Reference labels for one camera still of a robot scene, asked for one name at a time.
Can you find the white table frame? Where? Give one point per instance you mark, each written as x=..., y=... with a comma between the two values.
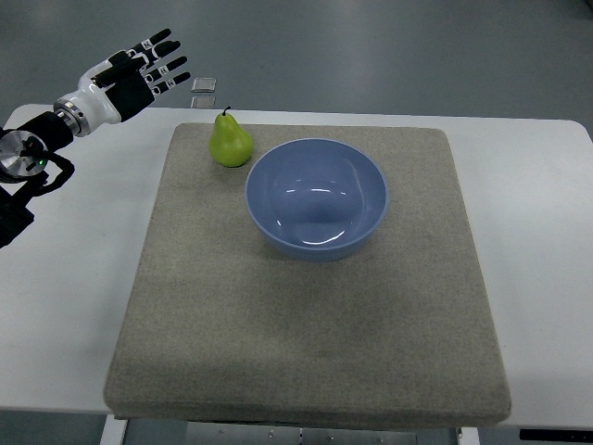
x=128, y=432

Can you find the blue bowl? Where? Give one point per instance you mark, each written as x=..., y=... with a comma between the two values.
x=316, y=199

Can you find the green pear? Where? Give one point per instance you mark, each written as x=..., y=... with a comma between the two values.
x=230, y=145

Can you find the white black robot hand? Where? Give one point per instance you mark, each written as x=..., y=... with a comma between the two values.
x=120, y=92

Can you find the beige fabric mat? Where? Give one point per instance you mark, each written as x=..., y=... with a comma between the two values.
x=222, y=327

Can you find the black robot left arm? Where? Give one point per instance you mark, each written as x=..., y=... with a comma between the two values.
x=29, y=154

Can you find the lower floor socket plate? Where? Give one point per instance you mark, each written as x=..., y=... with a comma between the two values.
x=203, y=102

